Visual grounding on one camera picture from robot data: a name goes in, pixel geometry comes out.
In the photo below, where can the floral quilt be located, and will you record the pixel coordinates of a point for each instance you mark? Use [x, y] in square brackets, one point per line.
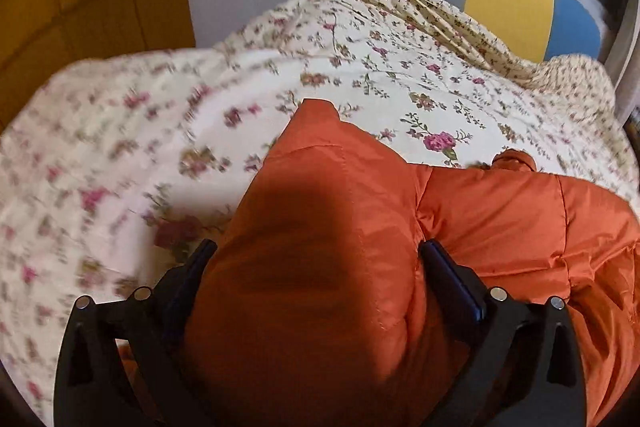
[150, 132]

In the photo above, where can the orange quilted jacket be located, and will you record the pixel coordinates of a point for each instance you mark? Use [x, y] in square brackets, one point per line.
[325, 232]

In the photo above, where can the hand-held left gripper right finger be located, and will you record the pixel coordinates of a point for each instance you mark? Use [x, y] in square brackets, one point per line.
[460, 287]

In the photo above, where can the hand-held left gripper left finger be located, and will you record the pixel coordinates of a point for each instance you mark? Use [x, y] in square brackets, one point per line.
[187, 287]

